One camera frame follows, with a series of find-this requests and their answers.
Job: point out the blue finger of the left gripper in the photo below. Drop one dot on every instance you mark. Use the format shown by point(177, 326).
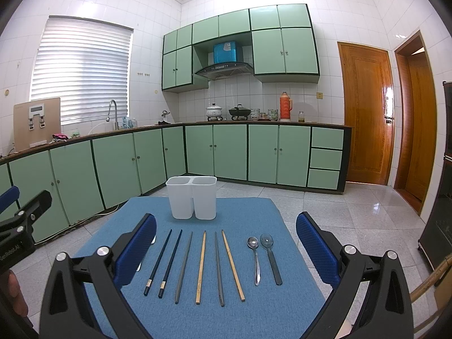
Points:
point(8, 198)
point(34, 209)

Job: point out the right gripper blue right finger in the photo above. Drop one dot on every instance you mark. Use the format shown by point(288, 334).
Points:
point(386, 311)

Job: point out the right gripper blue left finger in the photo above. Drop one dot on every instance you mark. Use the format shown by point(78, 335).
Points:
point(66, 310)

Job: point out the dark grey chopstick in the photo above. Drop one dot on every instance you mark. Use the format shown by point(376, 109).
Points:
point(218, 270)
point(182, 271)

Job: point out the light wooden chopstick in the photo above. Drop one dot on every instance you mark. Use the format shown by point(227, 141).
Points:
point(233, 268)
point(201, 269)

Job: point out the dark translucent plastic spoon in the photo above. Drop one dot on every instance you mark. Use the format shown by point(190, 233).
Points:
point(266, 241)

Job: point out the silver metal spoon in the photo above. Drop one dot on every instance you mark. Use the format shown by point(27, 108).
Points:
point(253, 244)

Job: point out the pale gold plastic fork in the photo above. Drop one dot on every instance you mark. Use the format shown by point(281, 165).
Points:
point(140, 265)

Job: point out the left human hand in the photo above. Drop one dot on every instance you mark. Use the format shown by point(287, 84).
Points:
point(15, 295)

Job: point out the green lower cabinets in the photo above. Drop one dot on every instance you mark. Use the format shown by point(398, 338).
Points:
point(95, 173)

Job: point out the green cabinets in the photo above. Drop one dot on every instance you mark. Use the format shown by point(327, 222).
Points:
point(95, 173)
point(278, 41)

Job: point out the pink cloth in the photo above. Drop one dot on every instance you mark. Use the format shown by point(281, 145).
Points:
point(59, 137)

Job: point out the brown cardboard box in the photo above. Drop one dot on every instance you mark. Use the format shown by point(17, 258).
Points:
point(35, 122)

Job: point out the blue table mat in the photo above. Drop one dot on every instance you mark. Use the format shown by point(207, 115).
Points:
point(269, 311)

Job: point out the white two-compartment utensil holder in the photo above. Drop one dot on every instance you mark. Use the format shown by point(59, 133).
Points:
point(192, 195)

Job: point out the white window blinds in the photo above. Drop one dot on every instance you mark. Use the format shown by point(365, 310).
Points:
point(85, 63)

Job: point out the silver kettle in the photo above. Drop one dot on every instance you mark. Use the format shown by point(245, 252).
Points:
point(164, 118)

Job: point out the small glass jar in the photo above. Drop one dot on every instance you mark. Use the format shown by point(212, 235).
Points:
point(301, 117)

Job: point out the open wooden doorway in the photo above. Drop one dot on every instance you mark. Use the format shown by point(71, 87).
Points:
point(418, 122)

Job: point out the closed wooden door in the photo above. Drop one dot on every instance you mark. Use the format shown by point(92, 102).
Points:
point(368, 96)

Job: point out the patterned mug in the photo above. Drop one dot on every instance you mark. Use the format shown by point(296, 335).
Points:
point(272, 114)

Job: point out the orange thermos flask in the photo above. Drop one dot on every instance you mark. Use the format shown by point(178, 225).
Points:
point(286, 105)

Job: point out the white cooking pot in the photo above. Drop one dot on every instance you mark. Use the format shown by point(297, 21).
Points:
point(214, 113)

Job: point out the glass jar on counter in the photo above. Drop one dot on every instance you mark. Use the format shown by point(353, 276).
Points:
point(255, 114)

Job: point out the black wok with lid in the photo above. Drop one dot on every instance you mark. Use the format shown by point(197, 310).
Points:
point(239, 113)

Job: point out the black range hood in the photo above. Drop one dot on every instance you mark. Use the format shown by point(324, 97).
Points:
point(224, 70)

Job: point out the blue box above hood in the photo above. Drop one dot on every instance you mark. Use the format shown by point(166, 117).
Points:
point(230, 51)

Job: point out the green upper cabinets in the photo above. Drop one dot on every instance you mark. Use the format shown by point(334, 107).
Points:
point(278, 41)

